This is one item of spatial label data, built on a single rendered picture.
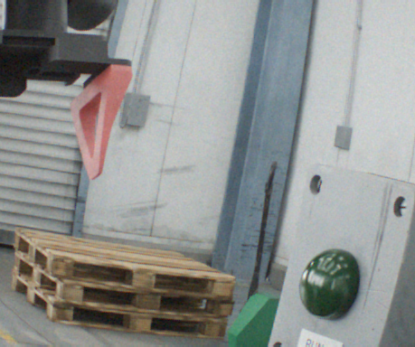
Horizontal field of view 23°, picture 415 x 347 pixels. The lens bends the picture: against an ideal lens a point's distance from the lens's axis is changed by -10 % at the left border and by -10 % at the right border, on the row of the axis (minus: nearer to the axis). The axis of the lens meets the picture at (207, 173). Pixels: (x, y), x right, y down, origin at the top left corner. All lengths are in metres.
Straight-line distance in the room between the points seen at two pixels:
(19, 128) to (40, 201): 0.65
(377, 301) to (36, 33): 0.42
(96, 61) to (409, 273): 0.41
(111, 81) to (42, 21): 0.08
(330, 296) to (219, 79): 8.83
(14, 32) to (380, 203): 0.40
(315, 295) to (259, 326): 5.70
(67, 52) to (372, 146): 7.71
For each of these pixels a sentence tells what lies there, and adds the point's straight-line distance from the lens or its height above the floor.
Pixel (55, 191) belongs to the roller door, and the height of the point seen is 0.54.
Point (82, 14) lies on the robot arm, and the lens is 0.85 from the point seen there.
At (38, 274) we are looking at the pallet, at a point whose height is 0.22.
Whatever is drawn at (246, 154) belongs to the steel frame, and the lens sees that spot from 9.37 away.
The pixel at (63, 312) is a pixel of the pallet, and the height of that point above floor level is 0.08.
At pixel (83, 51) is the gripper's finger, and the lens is 0.76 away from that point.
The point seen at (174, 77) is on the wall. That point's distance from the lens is 9.00.
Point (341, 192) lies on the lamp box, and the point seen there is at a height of 1.32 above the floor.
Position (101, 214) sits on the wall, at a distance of 8.84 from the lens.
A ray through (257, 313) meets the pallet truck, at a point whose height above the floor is 0.29.
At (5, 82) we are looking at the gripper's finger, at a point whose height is 1.34.
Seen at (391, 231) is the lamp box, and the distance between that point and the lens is 0.40.
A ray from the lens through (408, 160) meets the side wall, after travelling 8.04.
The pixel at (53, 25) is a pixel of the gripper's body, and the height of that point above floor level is 1.39.
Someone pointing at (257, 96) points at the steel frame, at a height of 1.58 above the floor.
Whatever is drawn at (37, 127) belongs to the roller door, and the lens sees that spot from 8.41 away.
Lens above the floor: 1.34
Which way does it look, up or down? 3 degrees down
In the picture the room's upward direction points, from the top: 11 degrees clockwise
